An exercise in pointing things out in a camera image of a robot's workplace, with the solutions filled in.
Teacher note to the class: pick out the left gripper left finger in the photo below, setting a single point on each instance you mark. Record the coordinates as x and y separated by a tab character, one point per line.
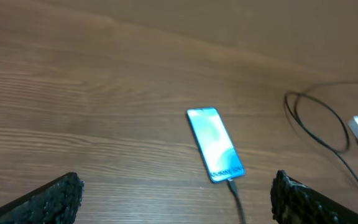
56	202

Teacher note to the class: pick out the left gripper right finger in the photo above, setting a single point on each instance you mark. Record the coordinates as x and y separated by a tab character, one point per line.
295	203

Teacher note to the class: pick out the Samsung Galaxy smartphone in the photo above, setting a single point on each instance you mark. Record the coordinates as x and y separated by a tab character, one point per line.
216	147

